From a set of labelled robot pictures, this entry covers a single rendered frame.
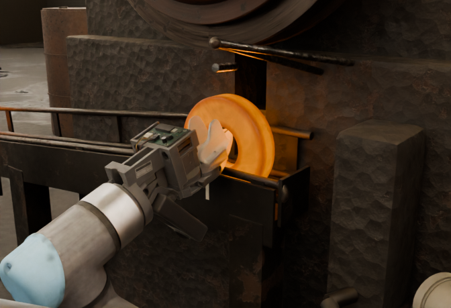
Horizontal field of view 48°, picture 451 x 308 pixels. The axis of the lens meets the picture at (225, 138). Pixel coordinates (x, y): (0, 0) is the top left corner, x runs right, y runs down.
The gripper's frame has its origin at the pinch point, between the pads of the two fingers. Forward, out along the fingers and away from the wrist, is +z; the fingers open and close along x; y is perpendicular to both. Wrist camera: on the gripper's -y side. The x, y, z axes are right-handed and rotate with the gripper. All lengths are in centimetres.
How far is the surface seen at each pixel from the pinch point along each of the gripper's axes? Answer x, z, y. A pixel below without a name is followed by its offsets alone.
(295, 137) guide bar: -9.0, 5.0, -0.9
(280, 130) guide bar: -6.6, 4.9, -0.1
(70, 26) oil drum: 243, 136, -42
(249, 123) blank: -5.3, -0.2, 3.6
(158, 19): 9.7, 1.9, 17.5
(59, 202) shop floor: 158, 43, -93
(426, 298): -34.1, -14.1, -2.4
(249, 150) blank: -5.4, -1.3, -0.1
